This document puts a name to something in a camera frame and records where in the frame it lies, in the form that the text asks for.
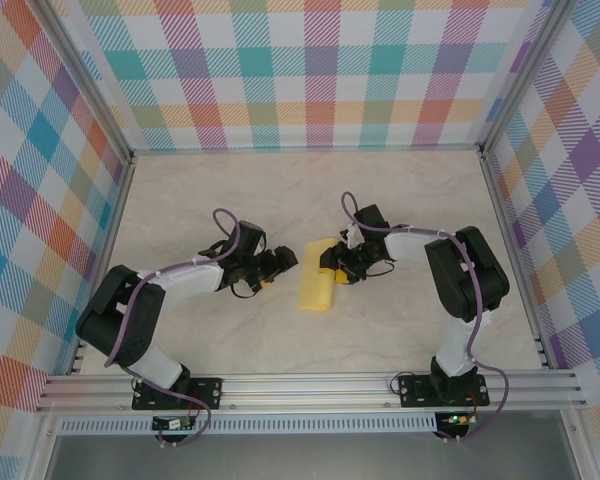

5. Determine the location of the long aluminium mounting rail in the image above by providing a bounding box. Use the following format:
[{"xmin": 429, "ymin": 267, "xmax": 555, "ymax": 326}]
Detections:
[{"xmin": 34, "ymin": 369, "xmax": 589, "ymax": 414}]

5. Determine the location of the slotted grey cable duct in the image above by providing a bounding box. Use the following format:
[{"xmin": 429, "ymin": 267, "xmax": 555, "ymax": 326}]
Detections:
[{"xmin": 59, "ymin": 412, "xmax": 439, "ymax": 435}]

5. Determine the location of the yellow square paper sheet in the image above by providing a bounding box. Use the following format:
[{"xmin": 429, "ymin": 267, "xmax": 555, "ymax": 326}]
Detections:
[{"xmin": 298, "ymin": 238, "xmax": 341, "ymax": 314}]

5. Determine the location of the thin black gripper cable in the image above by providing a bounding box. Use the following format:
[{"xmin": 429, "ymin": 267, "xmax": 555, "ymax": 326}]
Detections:
[
  {"xmin": 231, "ymin": 280, "xmax": 261, "ymax": 301},
  {"xmin": 367, "ymin": 258, "xmax": 399, "ymax": 279}
]

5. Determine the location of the thin black right gripper cable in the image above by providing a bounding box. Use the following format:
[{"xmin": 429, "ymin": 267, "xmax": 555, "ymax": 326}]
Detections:
[{"xmin": 367, "ymin": 258, "xmax": 399, "ymax": 279}]

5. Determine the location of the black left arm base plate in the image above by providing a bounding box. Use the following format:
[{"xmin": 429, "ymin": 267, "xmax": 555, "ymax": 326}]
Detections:
[{"xmin": 131, "ymin": 377, "xmax": 224, "ymax": 411}]

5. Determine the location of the thin black left gripper cable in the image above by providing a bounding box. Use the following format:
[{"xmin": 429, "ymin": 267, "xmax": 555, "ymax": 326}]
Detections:
[{"xmin": 231, "ymin": 280, "xmax": 261, "ymax": 301}]

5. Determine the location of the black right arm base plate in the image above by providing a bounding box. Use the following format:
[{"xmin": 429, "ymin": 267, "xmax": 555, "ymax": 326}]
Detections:
[{"xmin": 398, "ymin": 373, "xmax": 490, "ymax": 409}]

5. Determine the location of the aluminium side rail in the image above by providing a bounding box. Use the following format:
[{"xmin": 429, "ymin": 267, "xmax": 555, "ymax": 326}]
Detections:
[
  {"xmin": 67, "ymin": 154, "xmax": 137, "ymax": 376},
  {"xmin": 478, "ymin": 147, "xmax": 556, "ymax": 371}
]

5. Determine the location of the aluminium frame post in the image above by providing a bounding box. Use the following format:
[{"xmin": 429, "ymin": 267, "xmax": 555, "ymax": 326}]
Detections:
[
  {"xmin": 477, "ymin": 0, "xmax": 579, "ymax": 156},
  {"xmin": 42, "ymin": 0, "xmax": 135, "ymax": 164}
]

